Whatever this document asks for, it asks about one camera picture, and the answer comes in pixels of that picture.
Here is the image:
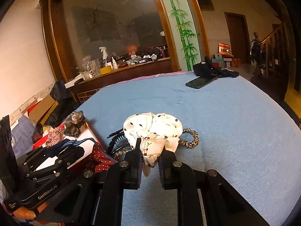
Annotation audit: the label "leopard print hair tie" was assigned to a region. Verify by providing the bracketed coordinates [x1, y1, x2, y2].
[177, 128, 200, 149]

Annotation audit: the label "pearl bead necklace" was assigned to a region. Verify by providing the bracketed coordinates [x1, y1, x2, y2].
[112, 145, 132, 158]

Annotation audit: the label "dark shopping bag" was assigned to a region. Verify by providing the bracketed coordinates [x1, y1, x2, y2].
[50, 81, 71, 102]

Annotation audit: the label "teal white box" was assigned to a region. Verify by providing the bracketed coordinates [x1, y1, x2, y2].
[210, 54, 227, 68]

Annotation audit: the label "blue plaid cloth with emblem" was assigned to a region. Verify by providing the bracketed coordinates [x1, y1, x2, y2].
[10, 116, 36, 156]

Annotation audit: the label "wooden counter cabinet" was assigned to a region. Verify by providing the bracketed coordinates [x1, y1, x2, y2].
[68, 58, 182, 105]

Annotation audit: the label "framed wall picture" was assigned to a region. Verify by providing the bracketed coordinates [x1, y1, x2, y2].
[196, 0, 215, 11]

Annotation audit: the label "red plaid scrunchie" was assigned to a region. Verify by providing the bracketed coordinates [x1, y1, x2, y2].
[45, 127, 65, 147]

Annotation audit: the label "grey black scrunchie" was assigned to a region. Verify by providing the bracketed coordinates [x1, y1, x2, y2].
[64, 111, 86, 137]

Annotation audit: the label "pink cloth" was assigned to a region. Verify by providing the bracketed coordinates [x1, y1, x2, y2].
[113, 72, 187, 86]

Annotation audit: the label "wooden staircase railing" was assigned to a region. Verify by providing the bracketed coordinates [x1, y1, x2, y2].
[253, 21, 293, 77]

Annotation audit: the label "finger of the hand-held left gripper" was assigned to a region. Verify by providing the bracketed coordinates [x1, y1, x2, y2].
[16, 145, 85, 170]
[24, 157, 78, 182]

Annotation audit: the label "white polka dot scrunchie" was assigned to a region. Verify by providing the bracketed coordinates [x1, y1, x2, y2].
[123, 112, 183, 177]

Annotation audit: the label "red polka dot scrunchie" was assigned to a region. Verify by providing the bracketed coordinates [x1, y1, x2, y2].
[90, 144, 118, 173]

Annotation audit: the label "cardboard box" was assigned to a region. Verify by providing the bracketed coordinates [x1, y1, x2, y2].
[28, 94, 58, 126]

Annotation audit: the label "black hair claw clip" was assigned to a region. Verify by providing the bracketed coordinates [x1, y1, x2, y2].
[106, 128, 130, 153]

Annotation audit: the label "red and white box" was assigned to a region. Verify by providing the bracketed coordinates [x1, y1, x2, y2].
[32, 122, 107, 173]

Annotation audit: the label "dark hanging jacket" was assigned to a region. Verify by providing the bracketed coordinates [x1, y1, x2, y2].
[249, 40, 266, 64]

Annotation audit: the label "brown wooden door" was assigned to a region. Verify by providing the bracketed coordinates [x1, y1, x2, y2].
[224, 12, 251, 64]

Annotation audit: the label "black gloves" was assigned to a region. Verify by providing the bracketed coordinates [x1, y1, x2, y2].
[210, 66, 240, 79]

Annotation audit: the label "glass mug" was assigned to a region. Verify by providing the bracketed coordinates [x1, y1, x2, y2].
[86, 60, 101, 77]

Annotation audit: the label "black plastic bag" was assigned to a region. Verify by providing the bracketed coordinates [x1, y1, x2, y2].
[44, 99, 78, 128]

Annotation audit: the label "blue tablecloth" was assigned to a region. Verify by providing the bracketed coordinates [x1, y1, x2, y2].
[75, 72, 301, 226]

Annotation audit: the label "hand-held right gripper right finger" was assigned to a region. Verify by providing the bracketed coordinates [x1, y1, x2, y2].
[158, 147, 271, 226]

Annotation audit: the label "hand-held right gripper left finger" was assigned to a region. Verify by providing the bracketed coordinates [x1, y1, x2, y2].
[35, 138, 144, 226]

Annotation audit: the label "lit orange shrine box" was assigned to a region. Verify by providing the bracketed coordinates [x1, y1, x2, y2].
[218, 43, 233, 57]

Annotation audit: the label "wooden framed etched glass panel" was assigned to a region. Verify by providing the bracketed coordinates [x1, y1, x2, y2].
[40, 0, 180, 84]

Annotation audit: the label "black smartphone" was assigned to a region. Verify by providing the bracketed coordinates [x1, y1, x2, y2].
[185, 75, 218, 89]

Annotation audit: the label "bamboo painted glass panel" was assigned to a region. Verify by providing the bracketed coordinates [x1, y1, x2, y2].
[154, 0, 204, 71]

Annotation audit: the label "pile of assorted small items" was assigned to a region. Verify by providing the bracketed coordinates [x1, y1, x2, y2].
[118, 45, 170, 68]

